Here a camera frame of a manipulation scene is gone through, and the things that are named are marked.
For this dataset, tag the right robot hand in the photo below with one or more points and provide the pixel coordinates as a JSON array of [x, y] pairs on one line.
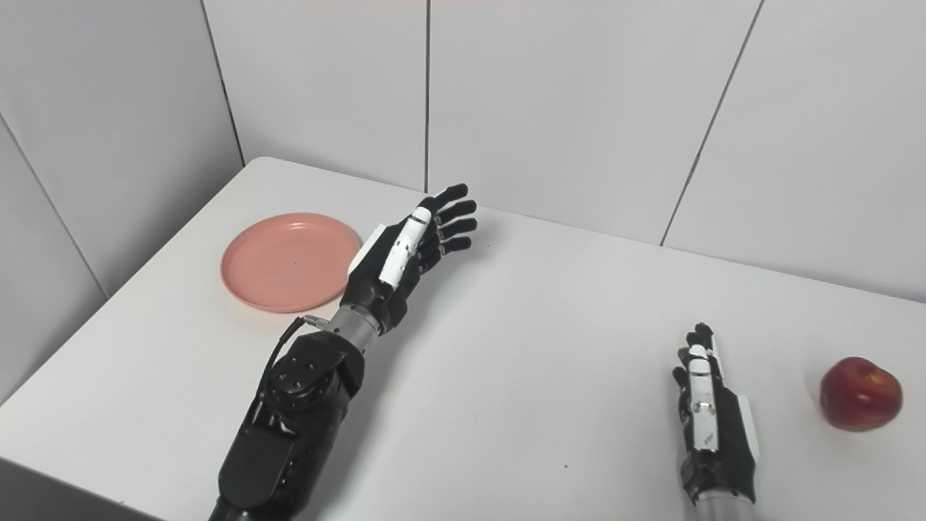
[[712, 427]]

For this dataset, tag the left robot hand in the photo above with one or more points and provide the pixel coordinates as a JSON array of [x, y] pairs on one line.
[[405, 260]]

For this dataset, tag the pink plate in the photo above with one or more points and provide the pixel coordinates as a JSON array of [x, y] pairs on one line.
[[289, 262]]

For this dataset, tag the red apple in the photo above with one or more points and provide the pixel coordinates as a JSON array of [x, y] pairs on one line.
[[860, 394]]

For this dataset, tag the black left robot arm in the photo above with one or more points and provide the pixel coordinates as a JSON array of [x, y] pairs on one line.
[[304, 427]]

